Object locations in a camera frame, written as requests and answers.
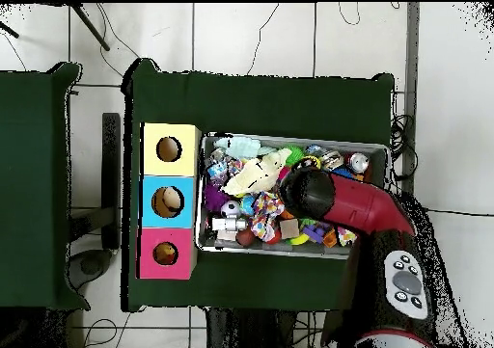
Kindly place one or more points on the cream waffle cloth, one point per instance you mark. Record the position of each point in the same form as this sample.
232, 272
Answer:
254, 176

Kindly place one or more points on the yellow plush toy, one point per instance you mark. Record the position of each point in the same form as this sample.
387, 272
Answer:
166, 252

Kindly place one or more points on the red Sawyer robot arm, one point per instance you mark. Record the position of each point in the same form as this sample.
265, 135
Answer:
359, 205

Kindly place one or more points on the shallow clear mesh bin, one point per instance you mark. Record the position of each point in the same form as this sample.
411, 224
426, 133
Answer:
251, 249

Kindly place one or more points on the wooden box with three holes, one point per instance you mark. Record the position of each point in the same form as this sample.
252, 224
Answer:
170, 170

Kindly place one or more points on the blue globe ball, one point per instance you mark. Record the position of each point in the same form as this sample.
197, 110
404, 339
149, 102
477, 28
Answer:
247, 205

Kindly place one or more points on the crushed clear water bottle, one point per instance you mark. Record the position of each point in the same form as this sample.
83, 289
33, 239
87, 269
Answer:
218, 168

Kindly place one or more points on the purple spiky ball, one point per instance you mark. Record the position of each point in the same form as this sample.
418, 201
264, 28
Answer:
214, 197

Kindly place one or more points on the mint green waffle cloth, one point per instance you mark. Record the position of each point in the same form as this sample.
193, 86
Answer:
237, 147

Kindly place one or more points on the silver plastic toy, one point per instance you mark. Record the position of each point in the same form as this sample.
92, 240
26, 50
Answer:
227, 224

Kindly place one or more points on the green cloth side table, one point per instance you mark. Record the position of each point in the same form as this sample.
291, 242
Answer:
27, 190

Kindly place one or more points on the black tripod leg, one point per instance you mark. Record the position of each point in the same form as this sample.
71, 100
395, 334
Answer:
9, 30
90, 26

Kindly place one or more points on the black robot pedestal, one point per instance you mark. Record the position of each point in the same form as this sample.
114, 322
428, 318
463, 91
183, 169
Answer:
247, 332

